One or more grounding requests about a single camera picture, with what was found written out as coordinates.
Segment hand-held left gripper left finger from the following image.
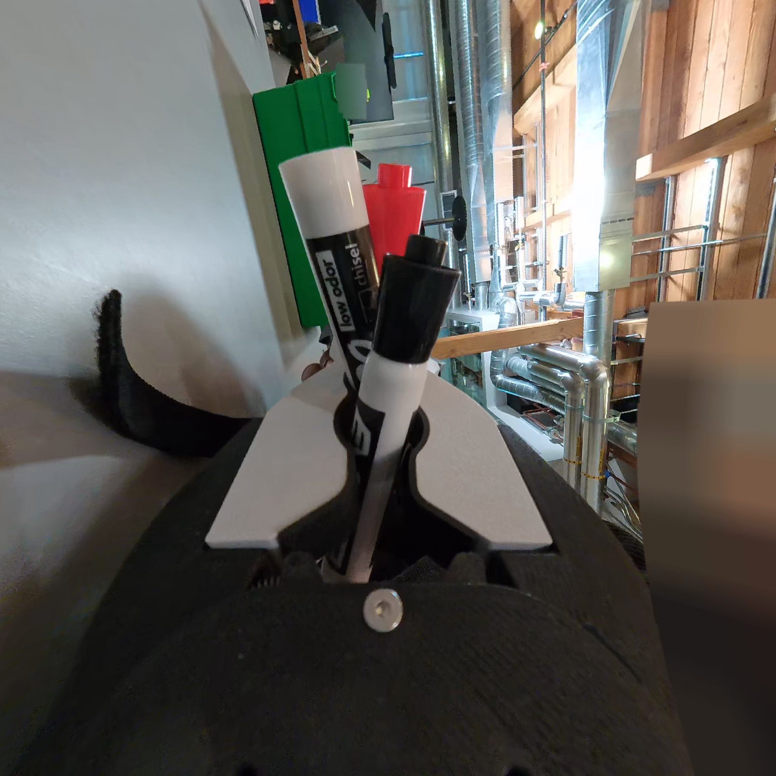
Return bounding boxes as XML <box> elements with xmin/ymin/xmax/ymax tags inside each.
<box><xmin>206</xmin><ymin>367</ymin><xmax>365</xmax><ymax>559</ymax></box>

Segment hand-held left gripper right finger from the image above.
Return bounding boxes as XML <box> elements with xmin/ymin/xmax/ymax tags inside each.
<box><xmin>409</xmin><ymin>361</ymin><xmax>554</xmax><ymax>555</ymax></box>

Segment black velcro strap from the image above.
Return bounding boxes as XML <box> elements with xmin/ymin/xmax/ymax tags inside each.
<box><xmin>94</xmin><ymin>289</ymin><xmax>255</xmax><ymax>460</ymax></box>

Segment black dry erase marker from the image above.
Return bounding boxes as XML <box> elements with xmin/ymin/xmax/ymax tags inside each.
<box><xmin>346</xmin><ymin>234</ymin><xmax>462</xmax><ymax>584</ymax></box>
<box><xmin>277</xmin><ymin>147</ymin><xmax>392</xmax><ymax>486</ymax></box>

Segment red dry erase marker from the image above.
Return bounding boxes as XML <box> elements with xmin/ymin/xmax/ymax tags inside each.
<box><xmin>361</xmin><ymin>163</ymin><xmax>428</xmax><ymax>263</ymax></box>

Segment silver insulated pipes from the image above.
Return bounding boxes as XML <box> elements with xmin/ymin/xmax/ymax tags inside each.
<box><xmin>493</xmin><ymin>346</ymin><xmax>639</xmax><ymax>511</ymax></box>

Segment wooden railing beam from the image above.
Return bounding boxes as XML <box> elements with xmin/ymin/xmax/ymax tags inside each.
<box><xmin>433</xmin><ymin>318</ymin><xmax>584</xmax><ymax>363</ymax></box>

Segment person's black sweater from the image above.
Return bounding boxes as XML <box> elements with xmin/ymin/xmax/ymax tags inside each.
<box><xmin>606</xmin><ymin>524</ymin><xmax>651</xmax><ymax>576</ymax></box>

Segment black disc on rod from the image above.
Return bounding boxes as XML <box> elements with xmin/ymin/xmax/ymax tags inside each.
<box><xmin>424</xmin><ymin>195</ymin><xmax>468</xmax><ymax>241</ymax></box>

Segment green plastic bin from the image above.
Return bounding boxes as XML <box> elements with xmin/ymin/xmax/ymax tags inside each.
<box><xmin>252</xmin><ymin>72</ymin><xmax>354</xmax><ymax>329</ymax></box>

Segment black monitor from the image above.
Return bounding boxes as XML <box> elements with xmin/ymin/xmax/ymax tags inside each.
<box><xmin>318</xmin><ymin>0</ymin><xmax>396</xmax><ymax>124</ymax></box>

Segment round silver duct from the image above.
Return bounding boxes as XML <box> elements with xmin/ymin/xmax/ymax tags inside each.
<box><xmin>424</xmin><ymin>0</ymin><xmax>517</xmax><ymax>293</ymax></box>

